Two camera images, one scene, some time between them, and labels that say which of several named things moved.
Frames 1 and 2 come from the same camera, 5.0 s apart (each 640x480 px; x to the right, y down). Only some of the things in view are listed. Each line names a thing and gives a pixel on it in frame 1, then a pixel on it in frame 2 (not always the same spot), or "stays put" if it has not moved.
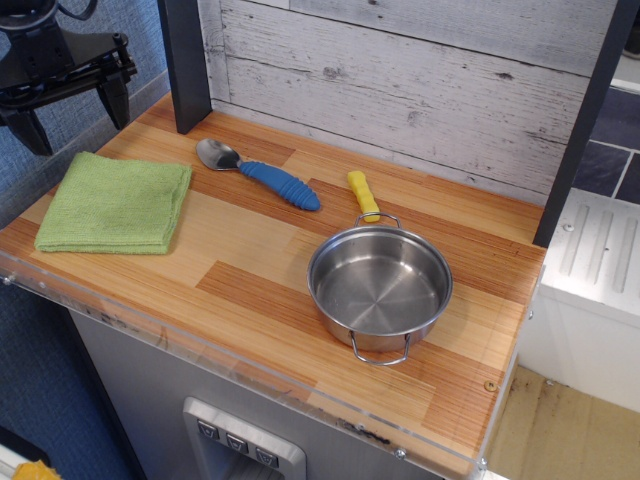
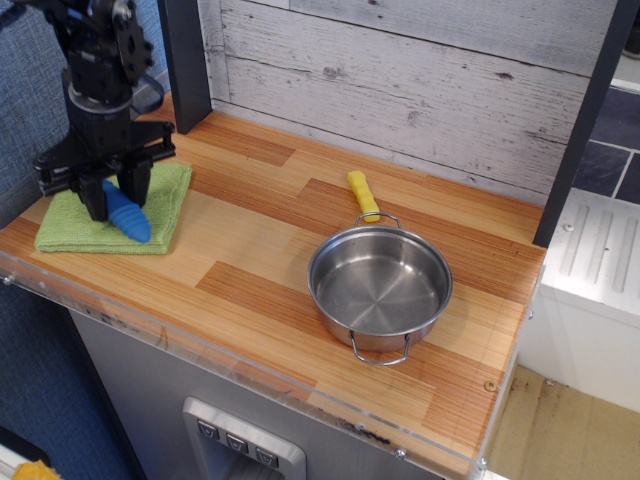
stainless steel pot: (377, 284) stays put
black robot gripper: (40, 63) -> (102, 138)
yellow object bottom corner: (35, 470) stays put
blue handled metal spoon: (215, 154) -> (129, 217)
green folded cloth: (115, 205) stays put
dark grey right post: (615, 39) stays put
